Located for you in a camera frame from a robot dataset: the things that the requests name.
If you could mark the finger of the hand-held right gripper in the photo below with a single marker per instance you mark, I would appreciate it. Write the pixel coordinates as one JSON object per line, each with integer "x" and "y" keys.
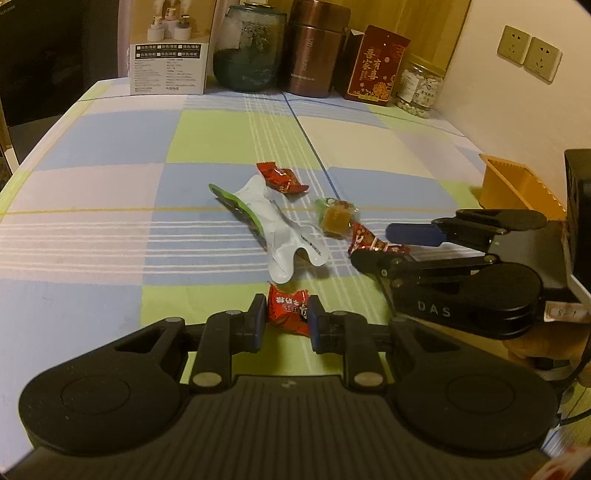
{"x": 413, "y": 234}
{"x": 369, "y": 264}

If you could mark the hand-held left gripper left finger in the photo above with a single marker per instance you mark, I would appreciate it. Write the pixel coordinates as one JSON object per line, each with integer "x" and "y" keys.
{"x": 262, "y": 321}

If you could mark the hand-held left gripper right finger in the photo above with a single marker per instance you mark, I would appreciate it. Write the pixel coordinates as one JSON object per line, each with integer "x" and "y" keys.
{"x": 313, "y": 323}

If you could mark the red candy wrapper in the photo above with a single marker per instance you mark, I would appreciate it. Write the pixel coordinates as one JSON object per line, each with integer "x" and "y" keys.
{"x": 288, "y": 310}
{"x": 281, "y": 178}
{"x": 364, "y": 240}

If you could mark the jelly cup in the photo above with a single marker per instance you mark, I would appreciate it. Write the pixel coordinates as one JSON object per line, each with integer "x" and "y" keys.
{"x": 336, "y": 219}

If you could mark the white green snack pouch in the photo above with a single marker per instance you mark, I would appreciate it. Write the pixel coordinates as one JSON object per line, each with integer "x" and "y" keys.
{"x": 272, "y": 221}

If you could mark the orange plastic tray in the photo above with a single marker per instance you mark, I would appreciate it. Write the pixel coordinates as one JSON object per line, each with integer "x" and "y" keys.
{"x": 517, "y": 184}

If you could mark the person's right hand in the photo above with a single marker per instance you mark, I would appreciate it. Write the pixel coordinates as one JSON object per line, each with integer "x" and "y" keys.
{"x": 540, "y": 348}

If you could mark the yellow lid plastic jar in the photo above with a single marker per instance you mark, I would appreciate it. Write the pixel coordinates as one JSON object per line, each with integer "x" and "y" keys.
{"x": 419, "y": 87}

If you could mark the red gift box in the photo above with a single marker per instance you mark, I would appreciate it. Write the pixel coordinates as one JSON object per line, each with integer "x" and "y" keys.
{"x": 376, "y": 69}

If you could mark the brown thermos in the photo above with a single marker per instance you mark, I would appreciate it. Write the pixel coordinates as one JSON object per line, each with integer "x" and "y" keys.
{"x": 314, "y": 55}

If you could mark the wooden panel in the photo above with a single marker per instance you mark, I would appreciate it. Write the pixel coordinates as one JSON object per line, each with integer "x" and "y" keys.
{"x": 429, "y": 27}

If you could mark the checked tablecloth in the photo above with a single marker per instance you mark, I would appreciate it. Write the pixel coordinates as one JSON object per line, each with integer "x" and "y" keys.
{"x": 92, "y": 184}

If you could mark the green glass jar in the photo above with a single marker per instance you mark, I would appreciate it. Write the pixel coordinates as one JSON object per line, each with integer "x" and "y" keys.
{"x": 249, "y": 50}

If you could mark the white product box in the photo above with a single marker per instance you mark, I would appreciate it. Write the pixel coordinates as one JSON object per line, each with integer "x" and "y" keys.
{"x": 168, "y": 50}

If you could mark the beige wall socket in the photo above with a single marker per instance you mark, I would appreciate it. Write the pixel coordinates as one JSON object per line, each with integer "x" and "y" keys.
{"x": 513, "y": 44}
{"x": 544, "y": 59}

